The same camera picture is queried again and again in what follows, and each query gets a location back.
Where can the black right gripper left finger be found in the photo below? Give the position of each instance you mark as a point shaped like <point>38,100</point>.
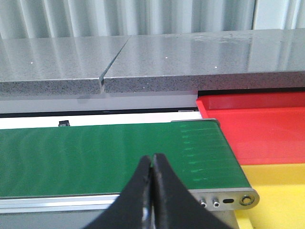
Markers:
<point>132,209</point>

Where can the grey stone counter slab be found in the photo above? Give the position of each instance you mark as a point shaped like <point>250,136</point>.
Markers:
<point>227,60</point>

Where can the yellow plastic tray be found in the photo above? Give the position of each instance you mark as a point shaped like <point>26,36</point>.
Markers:
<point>282,197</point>

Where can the red plastic tray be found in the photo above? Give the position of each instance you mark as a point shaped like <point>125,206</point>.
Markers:
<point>261,128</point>

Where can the small black sensor block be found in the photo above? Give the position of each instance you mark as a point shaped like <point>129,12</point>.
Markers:
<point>64,123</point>

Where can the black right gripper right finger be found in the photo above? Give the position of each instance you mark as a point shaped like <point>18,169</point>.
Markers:
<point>174,206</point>

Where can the green conveyor belt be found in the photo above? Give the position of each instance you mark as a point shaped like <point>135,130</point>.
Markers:
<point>65,177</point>

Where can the white corrugated curtain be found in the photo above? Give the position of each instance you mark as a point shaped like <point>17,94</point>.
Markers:
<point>80,18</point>

